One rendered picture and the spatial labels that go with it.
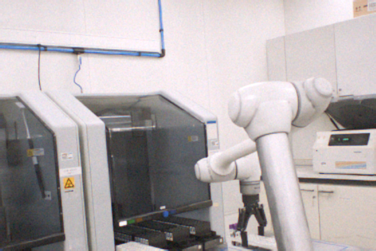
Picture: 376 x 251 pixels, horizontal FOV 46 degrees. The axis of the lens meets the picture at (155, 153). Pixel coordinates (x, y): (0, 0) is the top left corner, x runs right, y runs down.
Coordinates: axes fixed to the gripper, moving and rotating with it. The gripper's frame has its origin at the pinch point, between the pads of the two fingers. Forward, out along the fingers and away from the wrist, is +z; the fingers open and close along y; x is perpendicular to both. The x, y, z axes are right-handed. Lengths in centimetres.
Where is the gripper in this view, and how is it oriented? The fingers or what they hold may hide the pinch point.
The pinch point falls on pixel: (253, 239)
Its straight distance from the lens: 203.2
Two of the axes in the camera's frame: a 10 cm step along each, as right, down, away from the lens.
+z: 0.7, 10.0, 0.5
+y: 8.0, -0.9, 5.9
